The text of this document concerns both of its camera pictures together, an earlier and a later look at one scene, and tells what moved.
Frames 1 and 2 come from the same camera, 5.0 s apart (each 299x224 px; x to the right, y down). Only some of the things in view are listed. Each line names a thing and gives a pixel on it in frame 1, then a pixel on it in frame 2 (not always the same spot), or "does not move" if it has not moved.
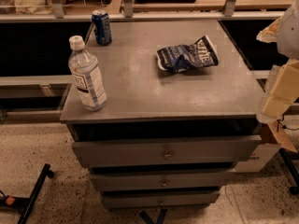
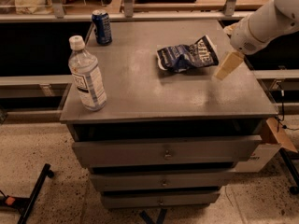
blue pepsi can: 101,22 does not move
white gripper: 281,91 → 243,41
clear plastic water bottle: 86,71 does not move
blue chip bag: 179,58 does not move
